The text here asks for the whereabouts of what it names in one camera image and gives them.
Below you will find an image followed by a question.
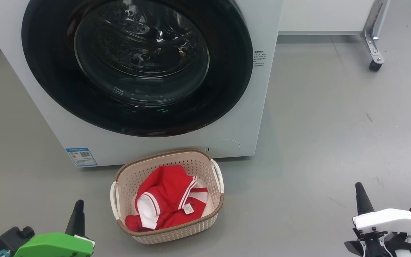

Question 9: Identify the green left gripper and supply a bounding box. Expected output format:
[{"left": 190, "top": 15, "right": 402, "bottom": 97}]
[{"left": 13, "top": 200, "right": 95, "bottom": 257}]

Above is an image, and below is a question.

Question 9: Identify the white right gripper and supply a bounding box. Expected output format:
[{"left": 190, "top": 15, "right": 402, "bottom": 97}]
[{"left": 344, "top": 182, "right": 411, "bottom": 257}]

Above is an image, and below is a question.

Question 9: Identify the red white-trimmed garment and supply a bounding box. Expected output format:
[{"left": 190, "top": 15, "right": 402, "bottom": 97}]
[{"left": 125, "top": 165, "right": 209, "bottom": 232}]

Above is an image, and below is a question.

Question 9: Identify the black round glass washer door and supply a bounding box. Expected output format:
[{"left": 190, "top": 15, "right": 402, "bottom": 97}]
[{"left": 21, "top": 0, "right": 254, "bottom": 137}]

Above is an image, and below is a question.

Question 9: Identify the cream perforated laundry basket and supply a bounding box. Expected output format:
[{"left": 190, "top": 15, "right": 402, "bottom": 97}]
[{"left": 110, "top": 148, "right": 225, "bottom": 245}]

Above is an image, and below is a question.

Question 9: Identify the white front-load washing machine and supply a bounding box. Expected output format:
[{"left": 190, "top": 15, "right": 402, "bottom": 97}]
[{"left": 0, "top": 0, "right": 284, "bottom": 167}]

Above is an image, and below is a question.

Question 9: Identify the blue energy label sticker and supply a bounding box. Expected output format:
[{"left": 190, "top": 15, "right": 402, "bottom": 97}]
[{"left": 65, "top": 147, "right": 98, "bottom": 167}]

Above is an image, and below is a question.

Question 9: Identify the white partition panel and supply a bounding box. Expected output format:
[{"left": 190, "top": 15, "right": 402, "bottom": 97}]
[{"left": 279, "top": 0, "right": 381, "bottom": 35}]

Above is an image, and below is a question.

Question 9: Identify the metal partition foot bracket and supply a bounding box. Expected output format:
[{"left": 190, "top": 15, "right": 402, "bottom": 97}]
[{"left": 361, "top": 0, "right": 391, "bottom": 65}]

